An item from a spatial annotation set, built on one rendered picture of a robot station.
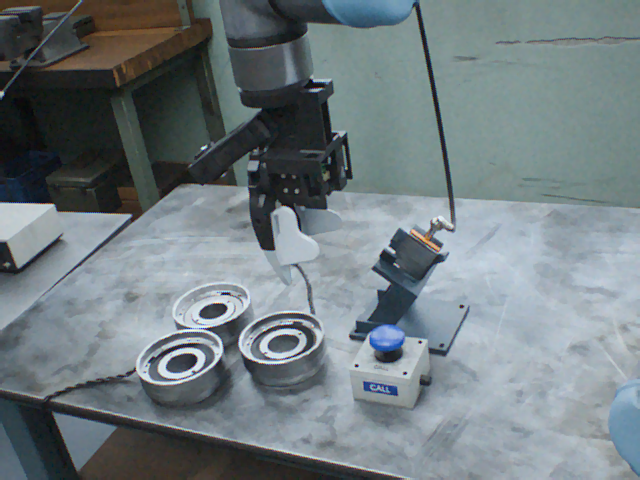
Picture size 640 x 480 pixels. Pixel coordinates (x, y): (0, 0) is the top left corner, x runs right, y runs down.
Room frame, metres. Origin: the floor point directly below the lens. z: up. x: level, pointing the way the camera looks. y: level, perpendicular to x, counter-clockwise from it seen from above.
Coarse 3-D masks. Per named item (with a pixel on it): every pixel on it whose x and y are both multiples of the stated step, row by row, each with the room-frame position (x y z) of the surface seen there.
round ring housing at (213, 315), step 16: (208, 288) 0.88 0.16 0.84; (224, 288) 0.88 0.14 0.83; (240, 288) 0.86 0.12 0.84; (176, 304) 0.84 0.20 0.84; (192, 304) 0.86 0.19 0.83; (208, 304) 0.85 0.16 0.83; (224, 304) 0.84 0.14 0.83; (176, 320) 0.81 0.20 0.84; (208, 320) 0.81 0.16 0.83; (224, 320) 0.79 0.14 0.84; (240, 320) 0.80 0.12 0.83; (224, 336) 0.78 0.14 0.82; (240, 336) 0.80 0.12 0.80
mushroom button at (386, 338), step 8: (376, 328) 0.67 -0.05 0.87; (384, 328) 0.67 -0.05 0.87; (392, 328) 0.67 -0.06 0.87; (376, 336) 0.66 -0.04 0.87; (384, 336) 0.65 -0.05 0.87; (392, 336) 0.65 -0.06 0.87; (400, 336) 0.65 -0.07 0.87; (376, 344) 0.65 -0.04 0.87; (384, 344) 0.64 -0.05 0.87; (392, 344) 0.64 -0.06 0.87; (400, 344) 0.64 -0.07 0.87; (384, 352) 0.66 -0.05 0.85; (392, 352) 0.66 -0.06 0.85
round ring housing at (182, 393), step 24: (168, 336) 0.77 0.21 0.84; (192, 336) 0.78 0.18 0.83; (216, 336) 0.75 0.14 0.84; (144, 360) 0.74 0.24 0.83; (168, 360) 0.74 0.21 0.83; (192, 360) 0.75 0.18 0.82; (216, 360) 0.71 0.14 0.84; (144, 384) 0.70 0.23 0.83; (168, 384) 0.68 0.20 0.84; (192, 384) 0.68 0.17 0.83; (216, 384) 0.70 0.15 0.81
